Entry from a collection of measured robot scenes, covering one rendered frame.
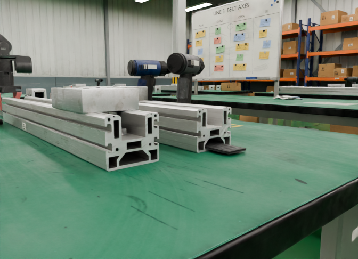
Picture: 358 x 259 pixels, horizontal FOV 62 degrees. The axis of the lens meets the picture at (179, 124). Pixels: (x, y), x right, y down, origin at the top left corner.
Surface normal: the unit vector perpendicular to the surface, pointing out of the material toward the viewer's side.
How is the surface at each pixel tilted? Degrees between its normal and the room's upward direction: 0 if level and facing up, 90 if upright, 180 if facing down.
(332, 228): 90
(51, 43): 90
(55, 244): 0
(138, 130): 90
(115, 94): 90
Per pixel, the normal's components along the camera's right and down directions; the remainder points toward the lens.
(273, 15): -0.77, 0.09
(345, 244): 0.63, 0.11
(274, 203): 0.00, -0.99
